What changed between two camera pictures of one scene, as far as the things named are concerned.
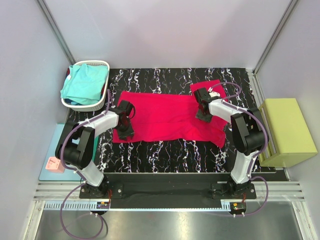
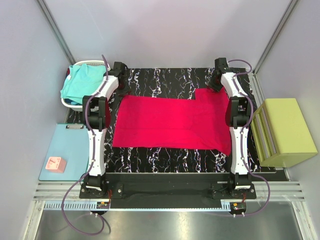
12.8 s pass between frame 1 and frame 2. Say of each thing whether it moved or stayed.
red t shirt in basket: stayed
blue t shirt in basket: stayed
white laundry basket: stayed
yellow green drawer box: stayed
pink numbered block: stayed
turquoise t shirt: stayed
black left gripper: moved
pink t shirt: moved
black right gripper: moved
